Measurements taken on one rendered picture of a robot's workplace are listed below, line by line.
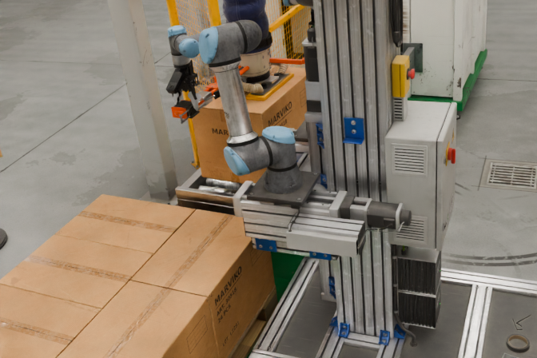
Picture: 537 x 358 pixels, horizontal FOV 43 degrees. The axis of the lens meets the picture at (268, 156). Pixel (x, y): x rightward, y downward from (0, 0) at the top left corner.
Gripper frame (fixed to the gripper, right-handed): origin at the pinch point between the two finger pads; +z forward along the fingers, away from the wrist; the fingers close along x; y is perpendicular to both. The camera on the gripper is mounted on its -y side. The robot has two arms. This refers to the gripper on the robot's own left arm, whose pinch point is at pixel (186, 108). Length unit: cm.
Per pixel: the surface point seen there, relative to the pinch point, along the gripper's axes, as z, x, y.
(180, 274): 67, -4, -29
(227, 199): 62, 3, 26
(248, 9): -29, -6, 52
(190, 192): 61, 24, 25
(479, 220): 119, -103, 132
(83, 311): 67, 22, -64
